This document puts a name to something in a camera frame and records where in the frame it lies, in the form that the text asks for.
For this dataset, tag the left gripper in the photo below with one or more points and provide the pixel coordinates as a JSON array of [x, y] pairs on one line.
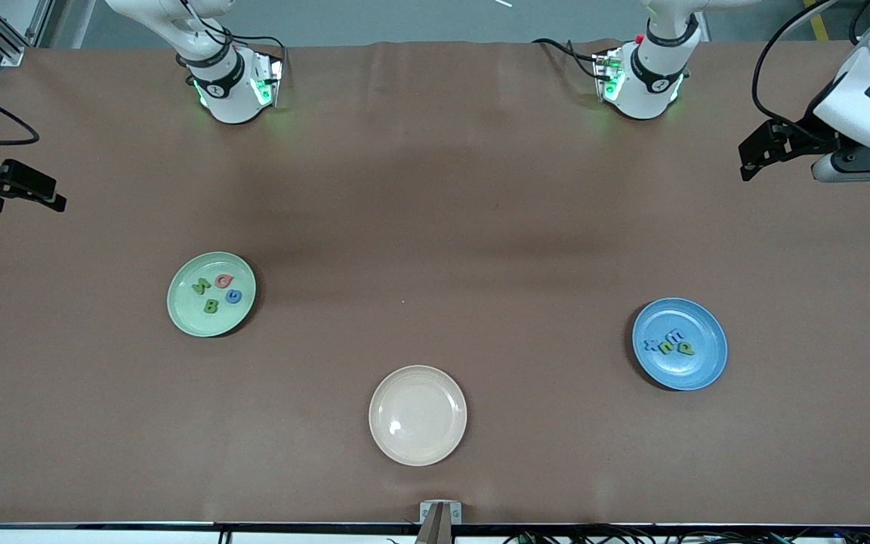
[[803, 138]]

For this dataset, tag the green letter N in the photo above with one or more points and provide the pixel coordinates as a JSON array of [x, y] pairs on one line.
[[202, 287]]

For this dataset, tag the blue letter m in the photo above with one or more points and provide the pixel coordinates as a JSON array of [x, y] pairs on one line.
[[675, 333]]

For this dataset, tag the green letter p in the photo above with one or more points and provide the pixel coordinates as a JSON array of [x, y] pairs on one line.
[[686, 346]]

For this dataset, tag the green letter B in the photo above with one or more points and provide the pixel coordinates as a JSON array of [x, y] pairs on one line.
[[206, 306]]

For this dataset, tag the red letter Q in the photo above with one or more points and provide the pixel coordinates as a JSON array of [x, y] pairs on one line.
[[219, 282]]

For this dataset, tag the blue letter x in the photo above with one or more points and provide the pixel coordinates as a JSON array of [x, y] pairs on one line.
[[652, 347]]

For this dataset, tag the blue letter G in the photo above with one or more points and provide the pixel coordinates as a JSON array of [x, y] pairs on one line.
[[228, 297]]

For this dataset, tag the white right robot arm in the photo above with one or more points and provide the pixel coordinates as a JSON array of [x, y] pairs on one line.
[[227, 91]]

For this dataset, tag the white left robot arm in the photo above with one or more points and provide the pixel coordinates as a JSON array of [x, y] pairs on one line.
[[654, 75]]

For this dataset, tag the green plate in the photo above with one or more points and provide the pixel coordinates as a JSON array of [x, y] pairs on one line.
[[186, 317]]

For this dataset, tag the blue plate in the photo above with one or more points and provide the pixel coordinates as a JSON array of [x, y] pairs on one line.
[[695, 370]]

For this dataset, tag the beige plate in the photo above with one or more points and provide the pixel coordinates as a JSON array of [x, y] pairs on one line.
[[418, 415]]

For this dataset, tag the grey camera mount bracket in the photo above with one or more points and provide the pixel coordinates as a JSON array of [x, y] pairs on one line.
[[427, 512]]

